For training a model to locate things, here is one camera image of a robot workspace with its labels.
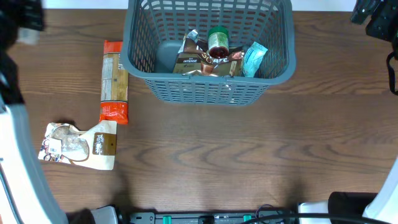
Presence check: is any red spaghetti packet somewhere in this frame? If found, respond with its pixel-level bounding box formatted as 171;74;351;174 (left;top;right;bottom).
99;40;129;124

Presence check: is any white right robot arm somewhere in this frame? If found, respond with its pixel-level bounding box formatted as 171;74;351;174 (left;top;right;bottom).
296;0;397;224

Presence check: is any green lid jar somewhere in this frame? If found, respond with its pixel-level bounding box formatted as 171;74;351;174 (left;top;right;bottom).
208;26;229;58

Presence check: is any gold coffee bag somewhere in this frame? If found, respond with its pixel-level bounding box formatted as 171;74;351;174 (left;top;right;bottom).
173;29;244;77

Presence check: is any teal wipes packet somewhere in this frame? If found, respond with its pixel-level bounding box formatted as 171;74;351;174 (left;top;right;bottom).
242;42;268;78

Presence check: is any snack bag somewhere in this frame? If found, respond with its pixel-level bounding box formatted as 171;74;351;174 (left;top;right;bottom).
38;120;117;170

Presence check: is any tissue pack multipack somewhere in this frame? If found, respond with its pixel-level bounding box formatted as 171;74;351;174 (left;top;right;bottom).
17;27;40;45

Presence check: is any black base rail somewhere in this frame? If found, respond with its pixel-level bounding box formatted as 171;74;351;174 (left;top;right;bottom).
129;209;289;224

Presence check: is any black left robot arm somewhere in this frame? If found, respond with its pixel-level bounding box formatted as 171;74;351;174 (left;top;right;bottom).
1;0;119;223

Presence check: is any grey plastic basket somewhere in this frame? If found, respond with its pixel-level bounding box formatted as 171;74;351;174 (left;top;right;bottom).
121;0;296;105

